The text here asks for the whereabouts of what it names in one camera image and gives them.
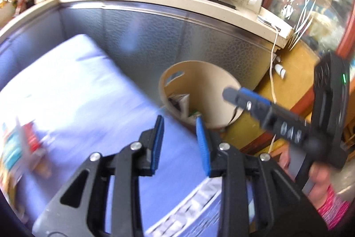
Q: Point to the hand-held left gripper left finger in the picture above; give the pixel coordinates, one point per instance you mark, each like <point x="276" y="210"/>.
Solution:
<point x="156" y="142"/>

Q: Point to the person's right hand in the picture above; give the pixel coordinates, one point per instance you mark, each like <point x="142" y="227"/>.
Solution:
<point x="321" y="181"/>

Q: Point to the person's right forearm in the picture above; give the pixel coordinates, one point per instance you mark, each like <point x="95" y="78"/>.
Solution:
<point x="335" y="209"/>

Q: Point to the blue cloth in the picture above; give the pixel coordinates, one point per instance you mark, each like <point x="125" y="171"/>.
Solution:
<point x="83" y="103"/>

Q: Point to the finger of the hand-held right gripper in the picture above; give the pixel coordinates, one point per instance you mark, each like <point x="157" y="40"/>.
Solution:
<point x="277" y="120"/>

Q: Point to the white printed carton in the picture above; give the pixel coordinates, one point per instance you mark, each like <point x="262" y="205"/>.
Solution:
<point x="180" y="103"/>

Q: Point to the white plug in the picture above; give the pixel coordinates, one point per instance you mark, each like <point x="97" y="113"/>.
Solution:
<point x="280" y="70"/>

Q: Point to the teal tissue pack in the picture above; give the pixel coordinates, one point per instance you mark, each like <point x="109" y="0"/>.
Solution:
<point x="12" y="153"/>

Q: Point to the yellow and red box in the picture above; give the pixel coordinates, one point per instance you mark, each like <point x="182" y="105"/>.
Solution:
<point x="41" y="164"/>

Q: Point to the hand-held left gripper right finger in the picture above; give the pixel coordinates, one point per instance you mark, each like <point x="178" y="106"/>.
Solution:
<point x="201" y="148"/>

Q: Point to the embossed steel kitchen cabinet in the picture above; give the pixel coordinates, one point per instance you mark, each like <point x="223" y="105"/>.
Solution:
<point x="155" y="31"/>

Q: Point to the beige wastebasket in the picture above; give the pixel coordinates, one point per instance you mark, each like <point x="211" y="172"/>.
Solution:
<point x="210" y="81"/>

